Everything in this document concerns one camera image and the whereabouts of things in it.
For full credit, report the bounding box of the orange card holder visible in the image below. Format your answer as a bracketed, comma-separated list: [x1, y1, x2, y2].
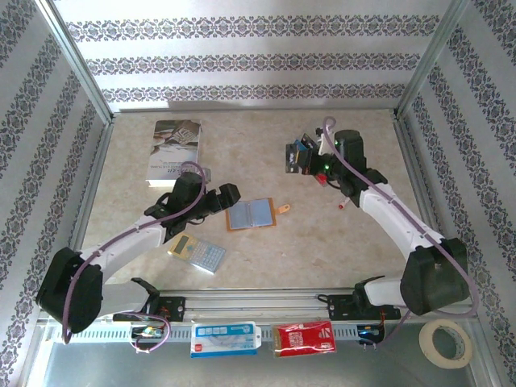
[224, 196, 291, 233]

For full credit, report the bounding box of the clear plastic card organiser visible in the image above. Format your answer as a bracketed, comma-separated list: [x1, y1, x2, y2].
[293, 131, 335, 189]

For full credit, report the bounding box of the gold and silver calculator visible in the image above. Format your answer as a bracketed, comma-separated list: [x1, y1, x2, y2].
[167, 232, 227, 275]

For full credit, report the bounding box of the paperback book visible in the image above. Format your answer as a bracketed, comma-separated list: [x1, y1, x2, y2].
[144, 119, 202, 189]

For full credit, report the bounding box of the blue and white packet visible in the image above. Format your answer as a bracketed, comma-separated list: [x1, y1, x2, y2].
[189, 321, 262, 359]

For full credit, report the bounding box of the small circuit board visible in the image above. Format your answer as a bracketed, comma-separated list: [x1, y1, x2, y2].
[356, 324, 386, 339]
[131, 325, 164, 339]

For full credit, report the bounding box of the red packet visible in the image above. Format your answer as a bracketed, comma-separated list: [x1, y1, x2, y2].
[272, 320, 337, 359]

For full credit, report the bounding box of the masking tape roll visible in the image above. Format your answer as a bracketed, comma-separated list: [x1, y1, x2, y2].
[418, 319, 473, 370]

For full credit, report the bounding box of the aluminium side rail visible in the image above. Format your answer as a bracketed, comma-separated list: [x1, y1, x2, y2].
[390, 110, 460, 291]
[56, 116, 116, 293]

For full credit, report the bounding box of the aluminium mounting rail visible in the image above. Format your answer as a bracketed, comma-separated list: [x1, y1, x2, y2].
[38, 288, 472, 323]

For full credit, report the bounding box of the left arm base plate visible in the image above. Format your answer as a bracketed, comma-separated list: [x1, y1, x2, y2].
[112, 296, 186, 323]

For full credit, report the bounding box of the aluminium frame post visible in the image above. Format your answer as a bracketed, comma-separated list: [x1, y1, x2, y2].
[34, 0, 114, 124]
[394, 0, 476, 120]

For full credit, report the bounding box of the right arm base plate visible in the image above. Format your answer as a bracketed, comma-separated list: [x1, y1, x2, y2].
[325, 293, 402, 322]

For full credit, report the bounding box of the white perforated cable duct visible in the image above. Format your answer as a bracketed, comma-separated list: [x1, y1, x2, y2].
[52, 324, 388, 343]

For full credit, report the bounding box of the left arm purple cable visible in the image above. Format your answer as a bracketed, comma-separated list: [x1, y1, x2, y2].
[62, 160, 209, 355]

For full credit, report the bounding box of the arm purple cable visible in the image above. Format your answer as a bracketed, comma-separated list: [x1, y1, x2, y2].
[62, 160, 209, 355]
[323, 116, 481, 350]

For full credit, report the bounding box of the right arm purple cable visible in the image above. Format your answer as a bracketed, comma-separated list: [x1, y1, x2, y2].
[323, 116, 481, 350]

